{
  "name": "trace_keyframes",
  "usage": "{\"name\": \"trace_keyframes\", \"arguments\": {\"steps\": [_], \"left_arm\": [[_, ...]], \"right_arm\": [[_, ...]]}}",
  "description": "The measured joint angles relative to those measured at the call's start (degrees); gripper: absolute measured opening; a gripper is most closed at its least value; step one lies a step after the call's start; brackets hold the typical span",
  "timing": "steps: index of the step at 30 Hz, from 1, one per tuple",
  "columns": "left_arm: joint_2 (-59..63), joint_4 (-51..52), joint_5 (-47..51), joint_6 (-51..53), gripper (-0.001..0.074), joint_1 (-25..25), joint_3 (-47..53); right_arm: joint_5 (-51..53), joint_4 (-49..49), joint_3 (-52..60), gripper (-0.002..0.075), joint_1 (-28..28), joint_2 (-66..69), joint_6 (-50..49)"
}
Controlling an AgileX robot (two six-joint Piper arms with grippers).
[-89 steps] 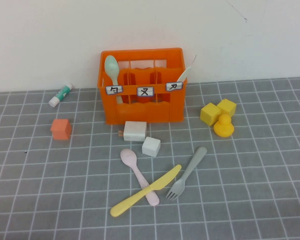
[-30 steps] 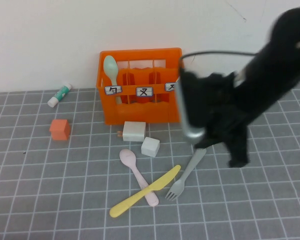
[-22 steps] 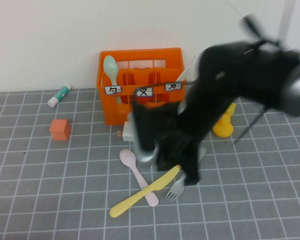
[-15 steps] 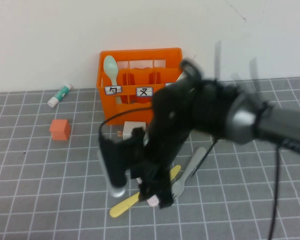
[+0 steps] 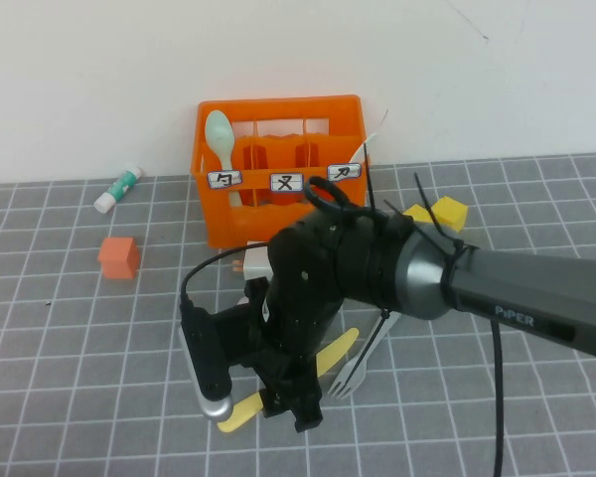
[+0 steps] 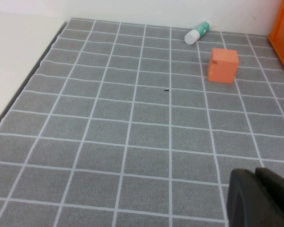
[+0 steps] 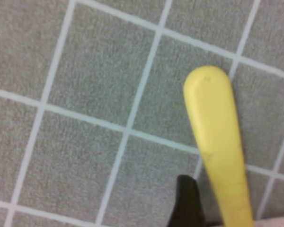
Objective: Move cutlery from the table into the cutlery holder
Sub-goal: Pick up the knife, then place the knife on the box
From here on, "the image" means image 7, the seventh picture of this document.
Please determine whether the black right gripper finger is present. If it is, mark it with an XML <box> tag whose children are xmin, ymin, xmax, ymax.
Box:
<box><xmin>168</xmin><ymin>175</ymin><xmax>208</xmax><ymax>227</ymax></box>

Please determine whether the yellow plastic knife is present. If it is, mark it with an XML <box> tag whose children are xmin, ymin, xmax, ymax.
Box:
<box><xmin>182</xmin><ymin>65</ymin><xmax>255</xmax><ymax>227</ymax></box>

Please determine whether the grey checkered table mat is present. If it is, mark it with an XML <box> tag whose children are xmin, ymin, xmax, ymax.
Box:
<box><xmin>0</xmin><ymin>0</ymin><xmax>284</xmax><ymax>227</ymax></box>

